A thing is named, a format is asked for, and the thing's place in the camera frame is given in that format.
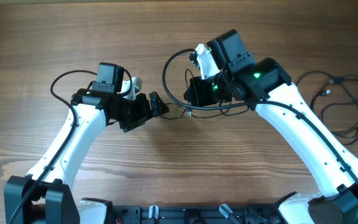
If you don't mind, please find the thin black cable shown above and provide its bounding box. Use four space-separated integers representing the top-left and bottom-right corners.
160 68 250 121

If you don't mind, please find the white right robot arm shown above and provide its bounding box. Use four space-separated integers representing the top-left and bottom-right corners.
184 30 358 223

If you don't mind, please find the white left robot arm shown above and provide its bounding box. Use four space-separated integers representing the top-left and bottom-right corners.
4 62 169 223

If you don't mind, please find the black split-end USB cable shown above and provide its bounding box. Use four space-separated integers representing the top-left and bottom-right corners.
295 70 358 138

